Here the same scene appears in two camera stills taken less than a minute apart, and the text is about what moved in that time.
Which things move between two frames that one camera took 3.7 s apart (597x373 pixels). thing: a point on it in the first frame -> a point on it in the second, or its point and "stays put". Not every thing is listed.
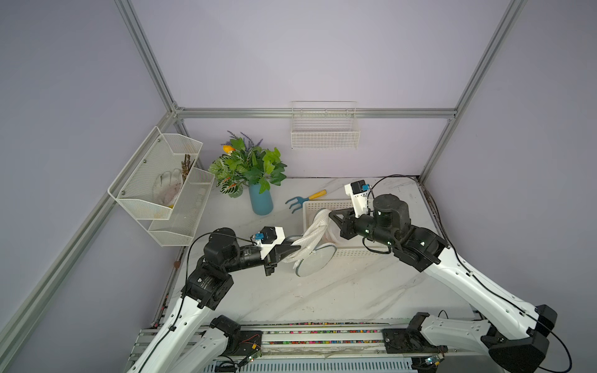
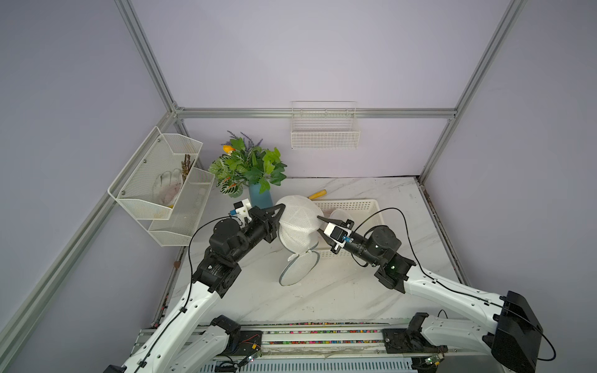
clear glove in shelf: x=166 y=186 stays put
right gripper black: x=350 y=221 -> x=336 y=221
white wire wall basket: x=325 y=125 stays put
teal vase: x=262 y=203 stays put
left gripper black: x=278 y=255 -> x=269 y=224
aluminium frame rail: x=312 y=112 stays put
